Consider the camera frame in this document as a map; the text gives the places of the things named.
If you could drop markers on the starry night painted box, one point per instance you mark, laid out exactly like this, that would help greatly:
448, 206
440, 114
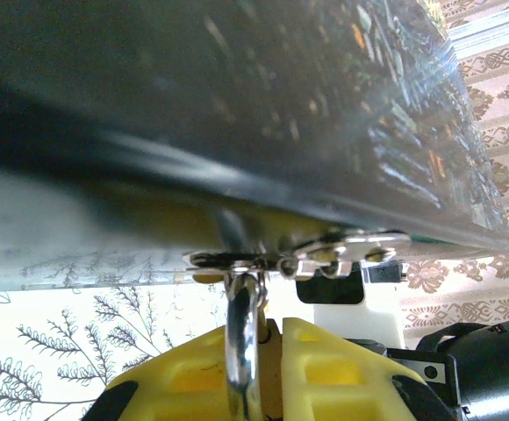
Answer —
237, 109

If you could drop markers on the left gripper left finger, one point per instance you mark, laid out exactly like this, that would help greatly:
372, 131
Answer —
180, 377

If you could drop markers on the aluminium frame post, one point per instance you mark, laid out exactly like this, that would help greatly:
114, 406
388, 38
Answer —
491, 24

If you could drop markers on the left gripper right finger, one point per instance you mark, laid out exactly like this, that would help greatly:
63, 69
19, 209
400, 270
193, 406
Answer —
333, 381

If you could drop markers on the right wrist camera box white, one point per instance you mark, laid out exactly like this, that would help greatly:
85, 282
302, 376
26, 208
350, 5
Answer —
355, 320

